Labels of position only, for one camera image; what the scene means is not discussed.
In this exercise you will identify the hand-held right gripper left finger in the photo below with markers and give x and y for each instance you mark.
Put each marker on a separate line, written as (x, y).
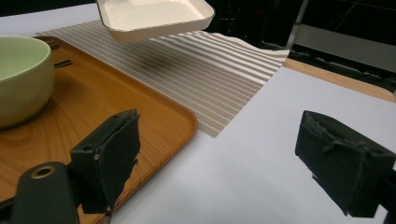
(106, 161)

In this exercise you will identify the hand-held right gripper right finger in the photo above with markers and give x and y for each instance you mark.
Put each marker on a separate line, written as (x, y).
(345, 168)

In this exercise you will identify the wooden serving tray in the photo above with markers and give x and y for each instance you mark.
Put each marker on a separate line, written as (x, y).
(109, 102)

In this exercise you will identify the pale green bowl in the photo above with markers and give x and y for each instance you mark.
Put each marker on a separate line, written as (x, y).
(28, 93)

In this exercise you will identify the brown chopstick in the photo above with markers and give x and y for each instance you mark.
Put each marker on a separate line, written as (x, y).
(63, 65)
(63, 62)

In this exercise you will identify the white square plate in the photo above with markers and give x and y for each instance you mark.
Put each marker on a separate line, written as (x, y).
(149, 15)

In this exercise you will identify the pale table cover sheet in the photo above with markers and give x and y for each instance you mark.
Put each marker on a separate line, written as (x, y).
(264, 155)

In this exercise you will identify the striped woven placemat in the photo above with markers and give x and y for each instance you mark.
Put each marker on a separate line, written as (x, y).
(202, 87)

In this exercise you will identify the white metal desk frame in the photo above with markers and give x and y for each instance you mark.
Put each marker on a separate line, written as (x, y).
(342, 46)

